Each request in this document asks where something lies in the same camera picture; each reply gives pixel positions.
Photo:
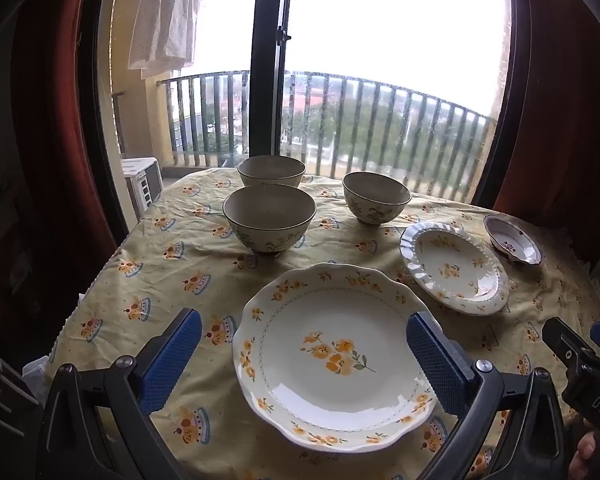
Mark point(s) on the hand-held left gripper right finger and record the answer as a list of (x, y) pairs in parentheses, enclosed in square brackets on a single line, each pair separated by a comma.
[(432, 360)]

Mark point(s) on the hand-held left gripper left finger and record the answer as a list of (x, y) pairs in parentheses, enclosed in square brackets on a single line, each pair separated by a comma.
[(172, 360)]

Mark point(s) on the ribbed-rim yellow-flower plate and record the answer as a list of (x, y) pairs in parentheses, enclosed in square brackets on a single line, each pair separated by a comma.
[(450, 265)]

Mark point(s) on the small red-pattern white dish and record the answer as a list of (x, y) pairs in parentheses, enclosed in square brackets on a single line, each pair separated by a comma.
[(510, 240)]

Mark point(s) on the large scalloped yellow-flower plate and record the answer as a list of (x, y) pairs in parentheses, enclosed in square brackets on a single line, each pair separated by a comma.
[(300, 385)]

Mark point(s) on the cream floral bowl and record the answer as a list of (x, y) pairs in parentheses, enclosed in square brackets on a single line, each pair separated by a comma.
[(269, 210), (271, 171), (376, 195)]

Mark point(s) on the person's right hand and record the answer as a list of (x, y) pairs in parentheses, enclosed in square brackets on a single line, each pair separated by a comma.
[(584, 455)]

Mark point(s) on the yellow cake-print tablecloth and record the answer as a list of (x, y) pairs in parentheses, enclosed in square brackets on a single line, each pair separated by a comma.
[(180, 240)]

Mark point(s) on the white air conditioner unit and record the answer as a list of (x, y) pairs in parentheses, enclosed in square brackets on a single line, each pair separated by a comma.
[(142, 185)]

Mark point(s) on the red curtain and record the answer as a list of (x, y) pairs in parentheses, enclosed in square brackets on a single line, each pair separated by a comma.
[(565, 110), (55, 135)]

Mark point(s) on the grey balcony railing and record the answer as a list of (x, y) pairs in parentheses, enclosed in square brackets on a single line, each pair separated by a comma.
[(205, 76)]

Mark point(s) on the white hanging cloth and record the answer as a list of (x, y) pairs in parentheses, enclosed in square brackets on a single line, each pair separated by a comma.
[(165, 20)]

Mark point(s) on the black window frame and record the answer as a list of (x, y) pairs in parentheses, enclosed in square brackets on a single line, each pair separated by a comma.
[(267, 60)]

